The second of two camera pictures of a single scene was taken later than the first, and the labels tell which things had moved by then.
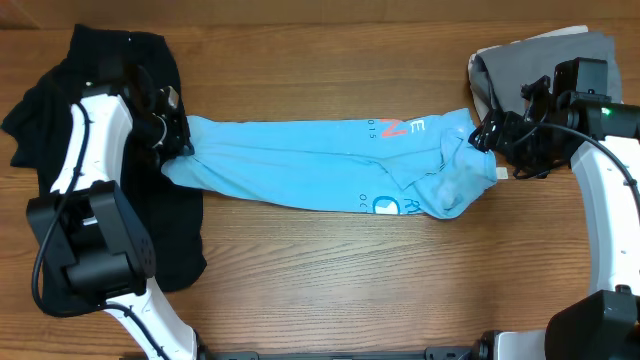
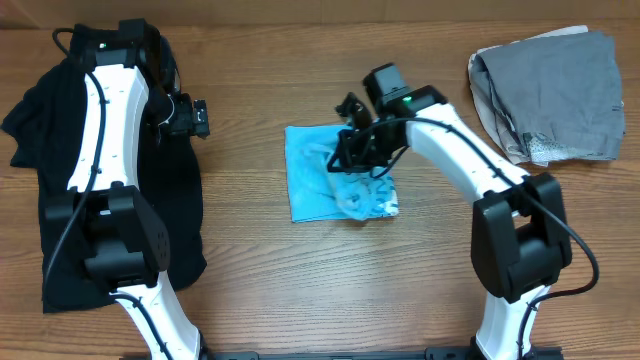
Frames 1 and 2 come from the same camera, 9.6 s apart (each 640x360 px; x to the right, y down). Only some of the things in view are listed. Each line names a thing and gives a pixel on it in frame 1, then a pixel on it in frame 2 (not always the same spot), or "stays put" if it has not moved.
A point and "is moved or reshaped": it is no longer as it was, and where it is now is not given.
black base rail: x=479 y=352 stays put
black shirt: x=134 y=67 stays put
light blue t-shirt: x=425 y=165 is moved or reshaped
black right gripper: x=494 y=134 to x=346 y=155
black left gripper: x=180 y=141 to x=186 y=124
